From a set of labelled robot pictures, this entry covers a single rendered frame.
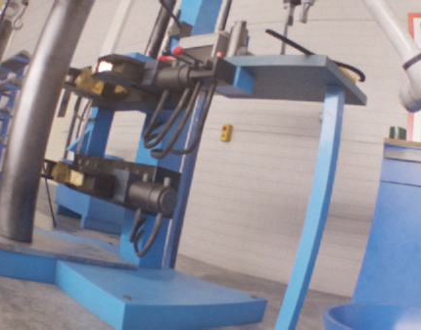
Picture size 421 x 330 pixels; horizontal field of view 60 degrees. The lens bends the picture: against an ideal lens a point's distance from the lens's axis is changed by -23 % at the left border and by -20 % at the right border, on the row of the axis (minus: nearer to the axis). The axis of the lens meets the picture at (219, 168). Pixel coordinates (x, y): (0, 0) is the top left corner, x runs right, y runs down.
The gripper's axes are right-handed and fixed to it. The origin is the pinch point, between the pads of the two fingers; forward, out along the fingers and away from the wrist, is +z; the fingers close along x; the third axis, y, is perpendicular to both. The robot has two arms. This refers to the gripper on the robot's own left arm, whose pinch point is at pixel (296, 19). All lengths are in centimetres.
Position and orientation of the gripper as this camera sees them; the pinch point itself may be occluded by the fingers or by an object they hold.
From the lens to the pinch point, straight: 151.1
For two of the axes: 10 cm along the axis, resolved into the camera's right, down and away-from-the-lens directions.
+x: 5.6, 0.7, -8.2
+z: -2.2, 9.7, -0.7
